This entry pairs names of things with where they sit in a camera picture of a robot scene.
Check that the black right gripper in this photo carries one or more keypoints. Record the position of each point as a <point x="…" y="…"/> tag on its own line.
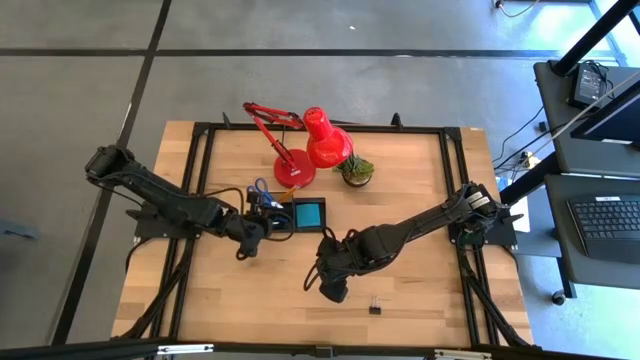
<point x="333" y="282"/>

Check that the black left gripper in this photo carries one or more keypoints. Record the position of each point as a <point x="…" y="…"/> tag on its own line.
<point x="260" y="217"/>

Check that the yellow wooden pencil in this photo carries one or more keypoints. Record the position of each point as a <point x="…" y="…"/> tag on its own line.
<point x="290" y="193"/>

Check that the blue sticky note pad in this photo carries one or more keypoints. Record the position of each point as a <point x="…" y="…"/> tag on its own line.
<point x="307" y="215"/>

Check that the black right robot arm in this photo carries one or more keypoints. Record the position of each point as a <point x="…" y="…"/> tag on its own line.
<point x="415" y="225"/>

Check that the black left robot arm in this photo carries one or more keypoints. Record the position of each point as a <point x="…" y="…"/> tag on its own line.
<point x="165" y="200"/>

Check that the black mesh desk organizer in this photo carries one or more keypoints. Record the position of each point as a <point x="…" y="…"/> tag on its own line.
<point x="324" y="216"/>

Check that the black binder clip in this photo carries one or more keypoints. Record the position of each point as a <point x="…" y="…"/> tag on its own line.
<point x="375" y="309"/>

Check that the succulent in black pot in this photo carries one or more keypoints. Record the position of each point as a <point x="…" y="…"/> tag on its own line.
<point x="355" y="170"/>

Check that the white paper sheet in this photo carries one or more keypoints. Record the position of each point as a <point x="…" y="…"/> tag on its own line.
<point x="521" y="215"/>

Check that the black rig beam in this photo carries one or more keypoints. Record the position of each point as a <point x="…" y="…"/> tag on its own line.
<point x="100" y="350"/>

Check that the white power strip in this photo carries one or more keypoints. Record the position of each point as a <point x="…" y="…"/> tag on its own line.
<point x="529" y="160"/>

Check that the black computer cart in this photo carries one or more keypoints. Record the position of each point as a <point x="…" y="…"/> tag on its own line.
<point x="565" y="150"/>

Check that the black keyboard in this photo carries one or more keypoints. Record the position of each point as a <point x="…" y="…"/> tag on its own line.
<point x="605" y="220"/>

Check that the black power brick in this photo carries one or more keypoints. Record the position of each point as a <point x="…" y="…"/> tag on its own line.
<point x="587" y="85"/>

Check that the black flat monitor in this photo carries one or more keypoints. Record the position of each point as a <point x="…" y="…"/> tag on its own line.
<point x="615" y="122"/>

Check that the black diagonal pole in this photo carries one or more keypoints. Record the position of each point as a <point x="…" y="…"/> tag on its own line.
<point x="595" y="35"/>

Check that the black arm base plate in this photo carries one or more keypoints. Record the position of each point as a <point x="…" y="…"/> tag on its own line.
<point x="505" y="232"/>
<point x="150" y="227"/>

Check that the black metal table frame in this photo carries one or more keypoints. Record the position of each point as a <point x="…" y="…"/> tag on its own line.
<point x="400" y="128"/>

